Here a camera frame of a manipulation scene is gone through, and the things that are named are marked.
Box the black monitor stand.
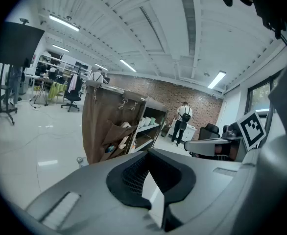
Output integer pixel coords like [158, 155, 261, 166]
[0, 62, 18, 126]

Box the black monitor screen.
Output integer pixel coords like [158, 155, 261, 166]
[0, 21, 46, 67]

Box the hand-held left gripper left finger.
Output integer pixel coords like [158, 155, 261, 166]
[25, 151, 164, 235]

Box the black tripod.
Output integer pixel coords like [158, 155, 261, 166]
[33, 84, 48, 107]

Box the white low cabinet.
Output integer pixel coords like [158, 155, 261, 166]
[170, 120, 197, 141]

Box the dark framed window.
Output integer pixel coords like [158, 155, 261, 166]
[245, 76, 281, 117]

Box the white storage shelving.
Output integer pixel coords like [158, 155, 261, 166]
[35, 54, 92, 83]

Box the steel housekeeping cart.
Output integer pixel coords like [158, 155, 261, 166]
[76, 79, 169, 168]

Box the yellow-green table cloth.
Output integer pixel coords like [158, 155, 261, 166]
[47, 81, 67, 101]

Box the brown laundry bag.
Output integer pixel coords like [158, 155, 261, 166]
[81, 80, 148, 165]

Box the black office chair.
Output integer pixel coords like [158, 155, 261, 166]
[198, 123, 220, 141]
[61, 73, 83, 113]

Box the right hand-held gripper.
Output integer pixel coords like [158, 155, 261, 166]
[184, 110, 267, 163]

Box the pink cloth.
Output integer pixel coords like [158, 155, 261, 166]
[67, 74, 78, 93]

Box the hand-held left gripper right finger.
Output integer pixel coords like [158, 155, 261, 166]
[148, 148, 242, 233]

